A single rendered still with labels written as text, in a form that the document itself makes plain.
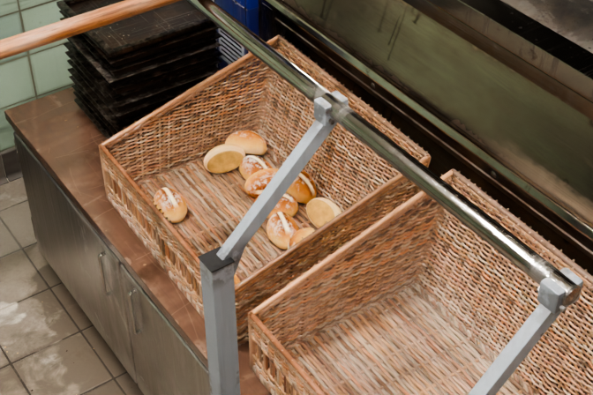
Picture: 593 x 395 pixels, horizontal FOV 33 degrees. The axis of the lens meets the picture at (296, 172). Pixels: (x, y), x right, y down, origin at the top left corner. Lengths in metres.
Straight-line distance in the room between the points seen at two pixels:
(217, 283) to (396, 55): 0.65
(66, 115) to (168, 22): 0.41
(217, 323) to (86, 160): 0.87
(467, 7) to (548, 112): 0.23
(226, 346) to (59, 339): 1.16
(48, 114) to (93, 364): 0.67
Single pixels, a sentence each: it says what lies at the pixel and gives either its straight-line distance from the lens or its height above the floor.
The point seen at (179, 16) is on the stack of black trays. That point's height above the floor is 0.87.
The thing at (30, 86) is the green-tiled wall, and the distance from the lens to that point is 3.26.
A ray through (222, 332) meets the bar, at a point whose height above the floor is 0.80.
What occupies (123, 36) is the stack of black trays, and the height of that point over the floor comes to 0.87.
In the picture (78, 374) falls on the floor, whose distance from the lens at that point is 2.74.
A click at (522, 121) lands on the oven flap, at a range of 1.81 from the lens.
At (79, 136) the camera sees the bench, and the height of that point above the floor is 0.58.
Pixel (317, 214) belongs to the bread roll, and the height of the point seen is 0.63.
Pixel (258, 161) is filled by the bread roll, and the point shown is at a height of 0.65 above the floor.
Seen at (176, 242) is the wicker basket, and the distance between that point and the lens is 1.98.
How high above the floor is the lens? 2.05
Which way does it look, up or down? 39 degrees down
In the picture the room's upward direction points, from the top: straight up
